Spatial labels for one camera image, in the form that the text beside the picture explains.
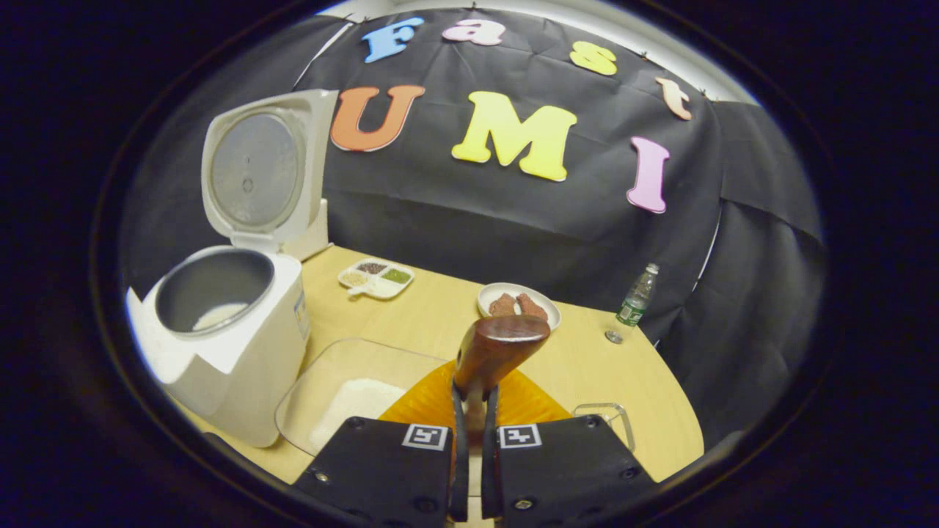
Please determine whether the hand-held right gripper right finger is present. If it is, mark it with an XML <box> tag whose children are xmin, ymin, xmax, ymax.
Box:
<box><xmin>481</xmin><ymin>367</ymin><xmax>657</xmax><ymax>525</ymax></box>

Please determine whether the white round plate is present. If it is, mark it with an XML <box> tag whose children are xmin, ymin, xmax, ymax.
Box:
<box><xmin>477</xmin><ymin>282</ymin><xmax>563</xmax><ymax>332</ymax></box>

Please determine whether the clear plastic water bottle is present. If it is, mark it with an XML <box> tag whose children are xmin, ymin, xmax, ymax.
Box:
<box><xmin>604</xmin><ymin>263</ymin><xmax>660</xmax><ymax>345</ymax></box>

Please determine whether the white rice cooker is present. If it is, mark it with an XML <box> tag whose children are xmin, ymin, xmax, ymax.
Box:
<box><xmin>126</xmin><ymin>88</ymin><xmax>340</xmax><ymax>448</ymax></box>

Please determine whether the clear plastic tray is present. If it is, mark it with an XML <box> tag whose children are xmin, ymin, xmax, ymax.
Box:
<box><xmin>275</xmin><ymin>337</ymin><xmax>450</xmax><ymax>457</ymax></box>

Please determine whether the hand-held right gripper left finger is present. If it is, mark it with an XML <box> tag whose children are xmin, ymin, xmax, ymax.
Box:
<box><xmin>290</xmin><ymin>359</ymin><xmax>470</xmax><ymax>525</ymax></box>

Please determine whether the white rice heap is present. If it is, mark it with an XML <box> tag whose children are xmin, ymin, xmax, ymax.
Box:
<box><xmin>308</xmin><ymin>378</ymin><xmax>408</xmax><ymax>452</ymax></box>

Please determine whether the metal wire chopstick holder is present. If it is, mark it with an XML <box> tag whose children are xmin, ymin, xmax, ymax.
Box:
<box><xmin>572</xmin><ymin>402</ymin><xmax>636</xmax><ymax>452</ymax></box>

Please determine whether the white sectioned grain dish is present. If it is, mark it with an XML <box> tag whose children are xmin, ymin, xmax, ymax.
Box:
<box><xmin>337</xmin><ymin>258</ymin><xmax>415</xmax><ymax>301</ymax></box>

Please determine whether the brown wooden spoon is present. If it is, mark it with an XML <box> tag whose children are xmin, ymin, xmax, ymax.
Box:
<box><xmin>453</xmin><ymin>314</ymin><xmax>552</xmax><ymax>441</ymax></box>

